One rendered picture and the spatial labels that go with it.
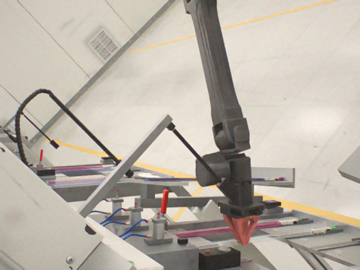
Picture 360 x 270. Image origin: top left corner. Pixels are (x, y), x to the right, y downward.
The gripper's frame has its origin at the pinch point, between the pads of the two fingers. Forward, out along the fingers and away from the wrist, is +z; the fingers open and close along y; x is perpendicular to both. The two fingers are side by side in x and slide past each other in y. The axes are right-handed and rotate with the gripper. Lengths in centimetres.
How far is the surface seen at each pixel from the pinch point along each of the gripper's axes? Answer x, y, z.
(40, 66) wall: 127, -760, -84
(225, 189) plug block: -13.4, 14.8, -16.8
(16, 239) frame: -55, 38, -22
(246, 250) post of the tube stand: 29, -40, 20
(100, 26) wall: 241, -760, -150
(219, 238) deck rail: 5.4, -19.1, 5.4
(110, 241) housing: -36.5, 13.2, -11.3
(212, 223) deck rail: 3.7, -19.1, 0.9
